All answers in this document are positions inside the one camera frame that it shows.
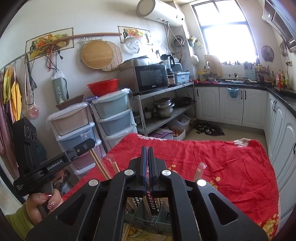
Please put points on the black range hood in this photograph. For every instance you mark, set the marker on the black range hood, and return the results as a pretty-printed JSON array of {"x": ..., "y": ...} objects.
[{"x": 281, "y": 16}]

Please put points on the pastel drawer tower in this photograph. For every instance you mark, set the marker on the pastel drawer tower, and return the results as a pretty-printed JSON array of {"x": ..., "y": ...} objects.
[
  {"x": 114, "y": 117},
  {"x": 73, "y": 125}
]

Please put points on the round wooden cutting board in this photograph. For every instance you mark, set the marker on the round wooden cutting board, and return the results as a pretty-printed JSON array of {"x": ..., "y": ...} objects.
[{"x": 97, "y": 54}]

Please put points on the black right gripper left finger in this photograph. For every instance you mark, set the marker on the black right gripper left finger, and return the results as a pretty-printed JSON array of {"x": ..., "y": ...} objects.
[{"x": 97, "y": 210}]

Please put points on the blue hanging bin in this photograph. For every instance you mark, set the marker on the blue hanging bin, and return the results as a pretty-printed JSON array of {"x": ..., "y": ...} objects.
[{"x": 233, "y": 92}]

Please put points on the metal storage rack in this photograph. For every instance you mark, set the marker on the metal storage rack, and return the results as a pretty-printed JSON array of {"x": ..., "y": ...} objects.
[{"x": 183, "y": 96}]

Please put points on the red floral tablecloth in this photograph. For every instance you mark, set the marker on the red floral tablecloth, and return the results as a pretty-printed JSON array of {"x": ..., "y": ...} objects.
[{"x": 240, "y": 170}]

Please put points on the stainless steel pot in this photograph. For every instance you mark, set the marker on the stainless steel pot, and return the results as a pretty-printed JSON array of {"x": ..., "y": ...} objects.
[{"x": 164, "y": 107}]

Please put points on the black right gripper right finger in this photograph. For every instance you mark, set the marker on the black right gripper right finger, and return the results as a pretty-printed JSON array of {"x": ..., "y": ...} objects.
[{"x": 198, "y": 211}]

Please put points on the black microwave oven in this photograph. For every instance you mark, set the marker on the black microwave oven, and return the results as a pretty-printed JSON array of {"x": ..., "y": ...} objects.
[{"x": 142, "y": 79}]

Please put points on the left pastel drawer tower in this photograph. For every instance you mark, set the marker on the left pastel drawer tower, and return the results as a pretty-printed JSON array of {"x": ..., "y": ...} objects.
[{"x": 73, "y": 125}]

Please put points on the right pastel drawer tower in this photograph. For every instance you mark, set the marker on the right pastel drawer tower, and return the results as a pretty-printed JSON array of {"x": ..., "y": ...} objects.
[{"x": 114, "y": 117}]

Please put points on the red plastic basin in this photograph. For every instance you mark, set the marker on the red plastic basin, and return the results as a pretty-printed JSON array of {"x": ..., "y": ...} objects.
[{"x": 103, "y": 87}]

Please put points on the person's left hand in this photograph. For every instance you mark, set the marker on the person's left hand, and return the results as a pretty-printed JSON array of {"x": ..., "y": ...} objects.
[{"x": 53, "y": 201}]

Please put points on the white lower kitchen cabinets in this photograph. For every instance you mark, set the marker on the white lower kitchen cabinets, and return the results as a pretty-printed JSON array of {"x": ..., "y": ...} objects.
[{"x": 260, "y": 109}]

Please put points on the black perforated utensil caddy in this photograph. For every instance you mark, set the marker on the black perforated utensil caddy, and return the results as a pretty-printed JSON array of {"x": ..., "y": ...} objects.
[{"x": 157, "y": 218}]

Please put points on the small wall fan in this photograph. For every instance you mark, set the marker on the small wall fan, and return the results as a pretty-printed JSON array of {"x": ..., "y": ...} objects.
[{"x": 267, "y": 53}]

